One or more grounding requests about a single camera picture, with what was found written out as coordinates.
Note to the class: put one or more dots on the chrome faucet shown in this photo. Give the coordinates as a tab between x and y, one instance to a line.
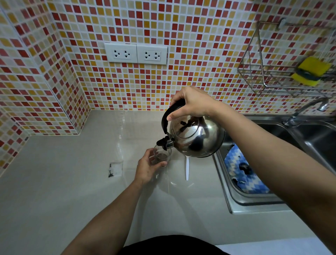
290	121

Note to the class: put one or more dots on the clear drinking glass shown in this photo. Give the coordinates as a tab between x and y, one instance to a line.
166	151

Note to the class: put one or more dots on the white plastic spoon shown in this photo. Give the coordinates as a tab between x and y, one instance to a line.
187	168

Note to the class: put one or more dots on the person's right hand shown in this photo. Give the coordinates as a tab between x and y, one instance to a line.
197	102

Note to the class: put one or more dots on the small clear plastic sachet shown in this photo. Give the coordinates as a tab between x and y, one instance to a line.
116	169

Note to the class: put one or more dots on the stainless steel sink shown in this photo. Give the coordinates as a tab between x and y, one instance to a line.
262	207

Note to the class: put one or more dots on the blue white dish cloth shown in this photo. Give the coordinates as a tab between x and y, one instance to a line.
252	184

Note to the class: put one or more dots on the person's right forearm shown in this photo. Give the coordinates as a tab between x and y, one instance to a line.
283	163

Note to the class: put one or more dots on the person's black shirt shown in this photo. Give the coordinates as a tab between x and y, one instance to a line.
173	247

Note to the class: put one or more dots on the person's left forearm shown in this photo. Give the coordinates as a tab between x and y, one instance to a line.
110	220

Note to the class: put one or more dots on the yellow green sponge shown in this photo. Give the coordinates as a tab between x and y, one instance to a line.
313	65

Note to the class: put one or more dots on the person's left hand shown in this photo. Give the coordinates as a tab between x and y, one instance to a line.
145	169

